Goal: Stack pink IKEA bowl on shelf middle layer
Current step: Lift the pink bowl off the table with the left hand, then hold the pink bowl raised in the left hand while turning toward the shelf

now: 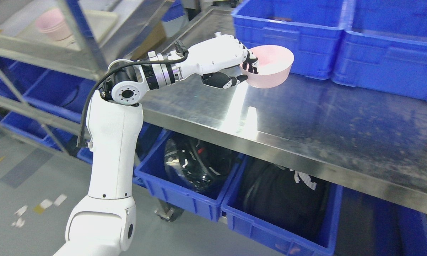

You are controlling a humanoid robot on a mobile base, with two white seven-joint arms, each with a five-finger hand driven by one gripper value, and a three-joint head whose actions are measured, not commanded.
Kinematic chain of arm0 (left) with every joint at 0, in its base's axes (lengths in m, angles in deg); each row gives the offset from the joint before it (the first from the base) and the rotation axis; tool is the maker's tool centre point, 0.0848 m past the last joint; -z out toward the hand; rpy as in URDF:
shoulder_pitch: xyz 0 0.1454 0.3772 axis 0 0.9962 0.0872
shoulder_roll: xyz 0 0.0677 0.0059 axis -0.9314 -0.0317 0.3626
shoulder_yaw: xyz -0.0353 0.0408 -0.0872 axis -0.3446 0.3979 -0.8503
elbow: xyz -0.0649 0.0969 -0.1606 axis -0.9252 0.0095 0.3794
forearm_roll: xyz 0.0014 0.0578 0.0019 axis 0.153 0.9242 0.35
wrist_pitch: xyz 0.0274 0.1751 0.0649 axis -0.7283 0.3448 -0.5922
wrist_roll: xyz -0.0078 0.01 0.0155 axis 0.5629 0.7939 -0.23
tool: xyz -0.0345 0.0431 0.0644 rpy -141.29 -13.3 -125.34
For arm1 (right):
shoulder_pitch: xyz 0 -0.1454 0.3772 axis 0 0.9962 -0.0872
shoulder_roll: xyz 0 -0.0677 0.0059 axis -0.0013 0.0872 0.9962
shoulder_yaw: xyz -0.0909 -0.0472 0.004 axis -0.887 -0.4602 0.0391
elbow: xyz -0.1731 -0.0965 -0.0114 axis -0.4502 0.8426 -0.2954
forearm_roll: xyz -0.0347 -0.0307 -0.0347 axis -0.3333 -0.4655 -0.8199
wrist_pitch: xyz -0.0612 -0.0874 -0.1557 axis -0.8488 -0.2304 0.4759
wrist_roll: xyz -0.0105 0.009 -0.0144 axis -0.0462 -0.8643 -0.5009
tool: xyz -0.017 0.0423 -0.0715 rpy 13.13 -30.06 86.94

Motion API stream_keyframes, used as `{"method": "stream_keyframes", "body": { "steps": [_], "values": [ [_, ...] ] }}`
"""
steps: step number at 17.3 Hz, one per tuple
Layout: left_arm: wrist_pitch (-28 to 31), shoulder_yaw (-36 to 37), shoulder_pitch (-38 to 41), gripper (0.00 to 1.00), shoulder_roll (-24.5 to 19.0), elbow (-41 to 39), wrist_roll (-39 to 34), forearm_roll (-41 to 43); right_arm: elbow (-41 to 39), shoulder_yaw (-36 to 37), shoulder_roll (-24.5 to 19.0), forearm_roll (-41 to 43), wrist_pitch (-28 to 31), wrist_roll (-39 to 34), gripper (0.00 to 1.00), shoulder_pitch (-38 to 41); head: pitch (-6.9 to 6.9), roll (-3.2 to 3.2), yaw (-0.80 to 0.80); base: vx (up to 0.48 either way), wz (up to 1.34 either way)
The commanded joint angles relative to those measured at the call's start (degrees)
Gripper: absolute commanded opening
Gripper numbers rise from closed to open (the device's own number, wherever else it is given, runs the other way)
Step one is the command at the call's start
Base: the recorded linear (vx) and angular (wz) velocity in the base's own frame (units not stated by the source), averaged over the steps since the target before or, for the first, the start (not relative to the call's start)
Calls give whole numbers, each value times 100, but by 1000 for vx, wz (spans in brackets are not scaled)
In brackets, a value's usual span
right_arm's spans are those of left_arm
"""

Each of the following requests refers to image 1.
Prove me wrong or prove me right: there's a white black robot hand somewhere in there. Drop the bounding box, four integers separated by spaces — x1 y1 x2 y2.
176 34 259 89

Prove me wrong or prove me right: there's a pink plastic bowl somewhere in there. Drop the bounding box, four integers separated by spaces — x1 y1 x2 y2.
240 45 294 89

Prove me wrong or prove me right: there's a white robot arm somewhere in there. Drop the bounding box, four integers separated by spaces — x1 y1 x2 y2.
55 49 189 256

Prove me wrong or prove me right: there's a stainless steel shelf rack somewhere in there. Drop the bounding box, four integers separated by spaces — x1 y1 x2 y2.
0 0 175 157

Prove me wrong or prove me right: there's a stack of pink bowls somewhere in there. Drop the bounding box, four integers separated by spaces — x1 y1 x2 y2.
35 8 73 42

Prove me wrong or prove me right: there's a blue crate back left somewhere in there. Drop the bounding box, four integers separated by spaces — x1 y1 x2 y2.
232 0 353 80

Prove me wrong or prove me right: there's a blue crate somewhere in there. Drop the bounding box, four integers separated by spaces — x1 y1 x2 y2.
232 0 353 80
331 0 427 101

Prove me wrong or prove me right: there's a black helmet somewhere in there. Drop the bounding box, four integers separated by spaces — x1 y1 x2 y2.
163 134 235 194

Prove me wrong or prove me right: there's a beige bear tray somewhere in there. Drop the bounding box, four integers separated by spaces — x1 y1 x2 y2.
17 10 118 50

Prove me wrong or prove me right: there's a blue bin with helmet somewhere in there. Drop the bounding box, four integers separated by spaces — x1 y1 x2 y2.
133 130 244 222

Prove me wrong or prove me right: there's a black puma bag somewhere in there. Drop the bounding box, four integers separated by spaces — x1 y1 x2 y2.
236 159 331 240

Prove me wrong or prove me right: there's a blue bin with black bag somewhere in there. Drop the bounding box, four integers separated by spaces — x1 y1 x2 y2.
221 156 343 256

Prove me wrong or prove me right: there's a blue crate back right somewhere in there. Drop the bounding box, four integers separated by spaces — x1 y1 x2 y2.
331 0 427 101

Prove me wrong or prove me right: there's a stainless steel table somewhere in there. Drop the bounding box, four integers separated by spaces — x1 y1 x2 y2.
137 7 427 218

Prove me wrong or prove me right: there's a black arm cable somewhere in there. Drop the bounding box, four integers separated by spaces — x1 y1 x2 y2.
76 40 189 148

